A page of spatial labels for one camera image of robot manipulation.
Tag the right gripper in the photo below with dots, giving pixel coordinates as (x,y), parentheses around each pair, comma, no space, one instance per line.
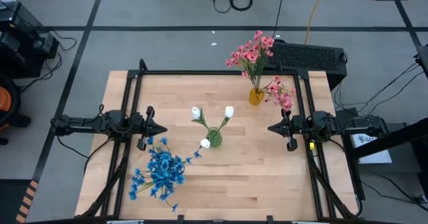
(294,125)

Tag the white artificial tulip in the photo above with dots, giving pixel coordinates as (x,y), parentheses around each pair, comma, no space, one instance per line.
(196,112)

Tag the green glass vase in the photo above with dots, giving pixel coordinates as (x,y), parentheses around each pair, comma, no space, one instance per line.
(215,137)

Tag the white printed paper sheet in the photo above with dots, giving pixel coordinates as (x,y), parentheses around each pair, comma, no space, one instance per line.
(374,152)

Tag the black equipment cart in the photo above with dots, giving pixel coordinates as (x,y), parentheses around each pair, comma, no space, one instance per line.
(20,43)

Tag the silver aluminium bracket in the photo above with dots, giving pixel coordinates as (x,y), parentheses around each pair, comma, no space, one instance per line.
(125,222)
(306,222)

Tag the orange shop vacuum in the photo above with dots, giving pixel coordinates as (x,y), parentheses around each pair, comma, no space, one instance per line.
(4,100)

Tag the black side stand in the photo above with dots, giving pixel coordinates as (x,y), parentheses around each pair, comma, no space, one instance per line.
(394,138)

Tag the white vase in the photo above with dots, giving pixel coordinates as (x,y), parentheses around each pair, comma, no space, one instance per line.
(229,111)

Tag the blue artificial flower bunch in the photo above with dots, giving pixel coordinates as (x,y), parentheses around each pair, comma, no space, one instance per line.
(157,155)
(157,184)
(179,177)

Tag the black computer case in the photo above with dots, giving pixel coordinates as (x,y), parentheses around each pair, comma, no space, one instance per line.
(307,61)

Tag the green leaf tip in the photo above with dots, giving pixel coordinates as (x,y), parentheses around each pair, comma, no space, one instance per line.
(205,143)

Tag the amber glass vase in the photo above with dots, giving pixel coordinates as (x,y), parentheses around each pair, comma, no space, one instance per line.
(255,98)

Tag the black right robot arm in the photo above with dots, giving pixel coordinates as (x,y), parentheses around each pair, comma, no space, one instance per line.
(361,127)

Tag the hazard-striped floor tape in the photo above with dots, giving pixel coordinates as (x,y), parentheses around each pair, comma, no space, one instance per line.
(26,199)

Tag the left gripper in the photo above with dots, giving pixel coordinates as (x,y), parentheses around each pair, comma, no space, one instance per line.
(140,125)

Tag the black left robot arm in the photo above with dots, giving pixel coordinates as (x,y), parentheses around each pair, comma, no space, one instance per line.
(83,125)

